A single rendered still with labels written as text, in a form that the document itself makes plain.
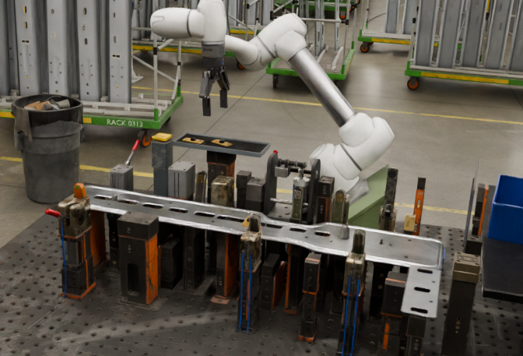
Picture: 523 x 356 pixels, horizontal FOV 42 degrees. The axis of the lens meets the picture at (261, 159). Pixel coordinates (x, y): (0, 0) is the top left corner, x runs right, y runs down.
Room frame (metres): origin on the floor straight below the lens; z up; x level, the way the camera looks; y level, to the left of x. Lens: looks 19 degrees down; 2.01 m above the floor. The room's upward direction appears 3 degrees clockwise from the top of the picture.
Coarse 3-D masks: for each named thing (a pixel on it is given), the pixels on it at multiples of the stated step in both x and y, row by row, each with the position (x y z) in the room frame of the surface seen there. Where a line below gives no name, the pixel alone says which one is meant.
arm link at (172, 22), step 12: (156, 12) 2.54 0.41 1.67; (168, 12) 2.52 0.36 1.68; (180, 12) 2.50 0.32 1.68; (156, 24) 2.51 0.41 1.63; (168, 24) 2.50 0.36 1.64; (180, 24) 2.48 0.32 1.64; (168, 36) 2.52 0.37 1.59; (180, 36) 2.51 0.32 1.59; (228, 36) 2.76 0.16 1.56; (228, 48) 2.75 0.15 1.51; (240, 48) 2.79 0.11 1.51; (252, 48) 2.87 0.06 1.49; (240, 60) 2.88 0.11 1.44; (252, 60) 2.89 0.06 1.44
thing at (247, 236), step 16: (240, 240) 1.97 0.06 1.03; (256, 240) 1.97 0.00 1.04; (240, 256) 1.97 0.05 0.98; (256, 256) 2.00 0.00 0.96; (240, 272) 1.98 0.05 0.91; (256, 272) 2.00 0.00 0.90; (240, 288) 1.98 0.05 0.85; (256, 288) 2.01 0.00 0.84; (240, 304) 1.96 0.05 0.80; (256, 304) 2.01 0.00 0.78; (240, 320) 1.96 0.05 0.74; (256, 320) 2.01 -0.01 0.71
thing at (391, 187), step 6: (390, 168) 2.22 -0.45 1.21; (396, 168) 2.22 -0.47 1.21; (390, 174) 2.18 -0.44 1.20; (396, 174) 2.20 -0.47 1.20; (390, 180) 2.21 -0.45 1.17; (396, 180) 2.20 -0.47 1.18; (390, 186) 2.21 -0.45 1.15; (396, 186) 2.21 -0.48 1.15; (390, 192) 2.21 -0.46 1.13; (384, 198) 2.20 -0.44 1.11; (390, 198) 2.20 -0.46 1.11; (384, 204) 2.20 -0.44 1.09; (390, 204) 2.20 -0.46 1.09; (384, 210) 2.19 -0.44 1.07; (390, 216) 2.18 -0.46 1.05
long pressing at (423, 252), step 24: (96, 192) 2.39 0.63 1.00; (120, 192) 2.40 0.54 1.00; (168, 216) 2.21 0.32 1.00; (192, 216) 2.22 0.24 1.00; (216, 216) 2.23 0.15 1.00; (240, 216) 2.24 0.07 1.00; (264, 216) 2.24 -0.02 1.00; (288, 240) 2.06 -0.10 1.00; (312, 240) 2.06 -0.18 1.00; (336, 240) 2.07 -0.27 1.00; (384, 240) 2.09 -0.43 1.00; (408, 240) 2.10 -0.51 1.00; (432, 240) 2.10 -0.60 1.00; (408, 264) 1.93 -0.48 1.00; (432, 264) 1.93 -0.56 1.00
